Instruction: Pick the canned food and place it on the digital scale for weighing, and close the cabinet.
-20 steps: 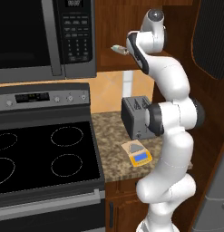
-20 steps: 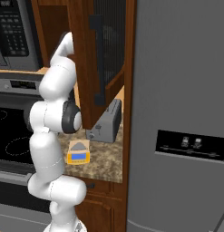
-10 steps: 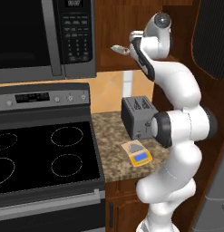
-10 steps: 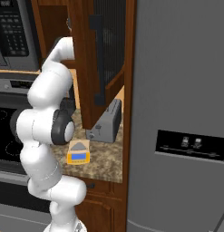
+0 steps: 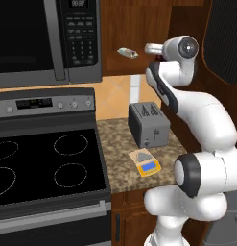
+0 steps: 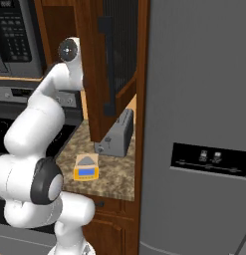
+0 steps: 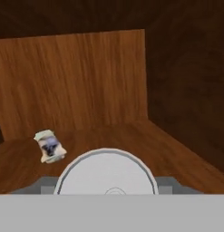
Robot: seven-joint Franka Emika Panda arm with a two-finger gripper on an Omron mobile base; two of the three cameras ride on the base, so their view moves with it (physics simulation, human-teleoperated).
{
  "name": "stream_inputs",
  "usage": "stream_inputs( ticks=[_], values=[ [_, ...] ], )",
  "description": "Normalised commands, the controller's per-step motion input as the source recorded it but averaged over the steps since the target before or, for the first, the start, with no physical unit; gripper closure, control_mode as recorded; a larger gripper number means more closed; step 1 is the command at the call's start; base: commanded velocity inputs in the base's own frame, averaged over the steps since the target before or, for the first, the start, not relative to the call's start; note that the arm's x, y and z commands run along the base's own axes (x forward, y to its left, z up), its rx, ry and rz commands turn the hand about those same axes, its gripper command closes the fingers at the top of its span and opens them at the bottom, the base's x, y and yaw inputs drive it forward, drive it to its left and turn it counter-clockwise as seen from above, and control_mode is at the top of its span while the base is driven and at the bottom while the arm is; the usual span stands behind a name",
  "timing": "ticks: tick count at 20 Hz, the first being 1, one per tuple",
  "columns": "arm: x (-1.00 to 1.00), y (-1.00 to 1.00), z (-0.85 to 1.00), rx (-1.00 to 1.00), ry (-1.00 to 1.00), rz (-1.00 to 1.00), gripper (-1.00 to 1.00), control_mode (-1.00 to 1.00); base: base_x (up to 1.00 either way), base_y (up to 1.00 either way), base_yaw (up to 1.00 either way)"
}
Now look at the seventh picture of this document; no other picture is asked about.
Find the brown wooden cabinet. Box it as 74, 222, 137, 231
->
0, 0, 224, 195

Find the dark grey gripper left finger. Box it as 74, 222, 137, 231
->
11, 177, 61, 195

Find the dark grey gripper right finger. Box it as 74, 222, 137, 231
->
154, 176, 204, 195

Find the white crumpled packet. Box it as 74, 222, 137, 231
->
33, 129, 68, 164

